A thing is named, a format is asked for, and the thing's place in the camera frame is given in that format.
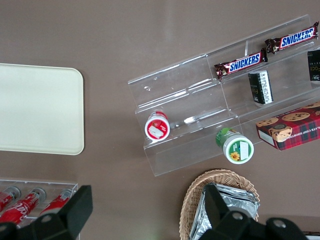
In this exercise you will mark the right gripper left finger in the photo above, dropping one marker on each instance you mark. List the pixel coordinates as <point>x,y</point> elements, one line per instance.
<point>72,215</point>

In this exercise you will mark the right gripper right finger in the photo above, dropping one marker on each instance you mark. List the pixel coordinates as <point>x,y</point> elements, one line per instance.
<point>217,215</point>

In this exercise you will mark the light wicker basket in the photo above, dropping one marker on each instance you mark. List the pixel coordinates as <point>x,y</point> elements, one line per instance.
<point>192,192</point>

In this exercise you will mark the cream plastic tray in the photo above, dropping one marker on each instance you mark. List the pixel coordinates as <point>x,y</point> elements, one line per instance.
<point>37,107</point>

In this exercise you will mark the silver foil pack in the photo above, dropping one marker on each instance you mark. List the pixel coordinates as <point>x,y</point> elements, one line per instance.
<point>251,207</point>
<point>200,222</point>

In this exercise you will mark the red cola bottle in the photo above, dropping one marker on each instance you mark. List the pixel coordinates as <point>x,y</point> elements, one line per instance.
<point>22,206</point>
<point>6,198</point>
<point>56,203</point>

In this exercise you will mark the clear acrylic bottle rack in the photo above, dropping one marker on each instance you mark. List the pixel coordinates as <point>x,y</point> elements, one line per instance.
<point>50,186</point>

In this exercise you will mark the green lidded drink bottle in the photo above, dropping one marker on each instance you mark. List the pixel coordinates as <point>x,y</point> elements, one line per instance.
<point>237,150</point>

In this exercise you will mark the red lidded yogurt cup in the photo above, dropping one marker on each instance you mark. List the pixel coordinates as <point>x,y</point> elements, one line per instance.
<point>157,128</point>

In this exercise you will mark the red tartan cookie box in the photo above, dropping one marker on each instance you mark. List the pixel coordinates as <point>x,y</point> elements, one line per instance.
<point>295,130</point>

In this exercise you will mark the small black snack box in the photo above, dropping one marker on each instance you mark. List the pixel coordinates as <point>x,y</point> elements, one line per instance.
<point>315,65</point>
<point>260,87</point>

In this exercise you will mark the clear acrylic stepped shelf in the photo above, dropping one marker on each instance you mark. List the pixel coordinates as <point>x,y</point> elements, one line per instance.
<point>175,82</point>

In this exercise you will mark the Snickers chocolate bar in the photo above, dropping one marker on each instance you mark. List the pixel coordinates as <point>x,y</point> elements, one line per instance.
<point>295,37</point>
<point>241,66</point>

